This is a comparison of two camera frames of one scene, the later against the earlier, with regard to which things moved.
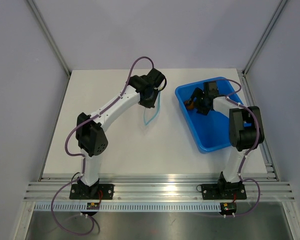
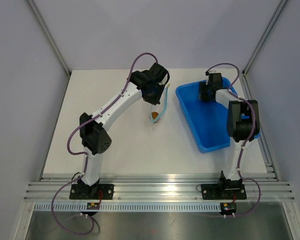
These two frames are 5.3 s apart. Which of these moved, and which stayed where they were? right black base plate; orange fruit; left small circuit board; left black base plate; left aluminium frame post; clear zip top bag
Moved: clear zip top bag; orange fruit
Stayed: left black base plate; left small circuit board; right black base plate; left aluminium frame post
